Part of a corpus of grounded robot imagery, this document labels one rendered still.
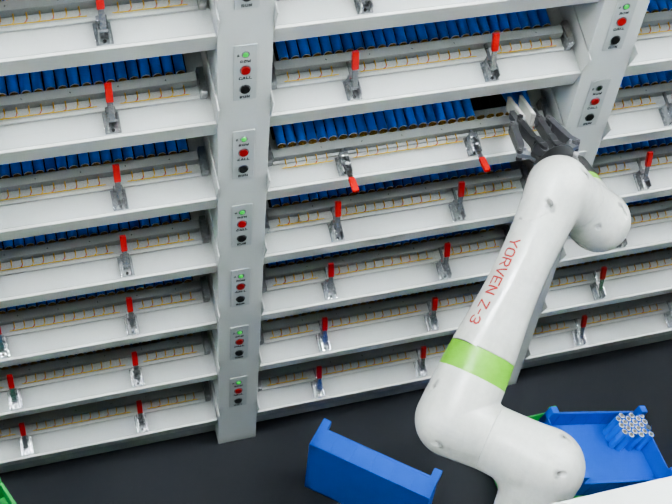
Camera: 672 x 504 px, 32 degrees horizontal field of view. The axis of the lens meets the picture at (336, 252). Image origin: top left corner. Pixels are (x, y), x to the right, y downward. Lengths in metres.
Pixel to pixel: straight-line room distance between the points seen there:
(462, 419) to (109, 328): 0.92
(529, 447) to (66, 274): 0.99
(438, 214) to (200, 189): 0.54
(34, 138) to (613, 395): 1.75
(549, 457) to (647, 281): 1.21
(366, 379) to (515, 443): 1.09
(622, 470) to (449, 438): 1.19
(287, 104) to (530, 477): 0.77
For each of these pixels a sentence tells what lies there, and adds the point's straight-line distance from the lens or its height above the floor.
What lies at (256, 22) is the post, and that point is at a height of 1.31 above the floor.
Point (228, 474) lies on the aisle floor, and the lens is 2.91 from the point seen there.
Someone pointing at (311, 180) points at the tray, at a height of 0.90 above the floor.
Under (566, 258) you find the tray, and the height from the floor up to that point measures 0.51.
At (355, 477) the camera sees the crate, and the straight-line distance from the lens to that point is 2.76.
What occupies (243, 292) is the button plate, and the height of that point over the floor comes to 0.60.
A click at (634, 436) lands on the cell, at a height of 0.07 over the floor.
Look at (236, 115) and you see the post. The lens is 2.08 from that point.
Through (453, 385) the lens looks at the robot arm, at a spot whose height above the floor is 0.99.
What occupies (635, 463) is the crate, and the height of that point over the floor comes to 0.02.
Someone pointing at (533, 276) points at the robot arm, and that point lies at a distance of 1.94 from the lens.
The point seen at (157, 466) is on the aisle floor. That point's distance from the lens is 2.93.
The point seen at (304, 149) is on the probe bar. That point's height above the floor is 0.95.
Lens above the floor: 2.55
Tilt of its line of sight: 50 degrees down
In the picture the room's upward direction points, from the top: 7 degrees clockwise
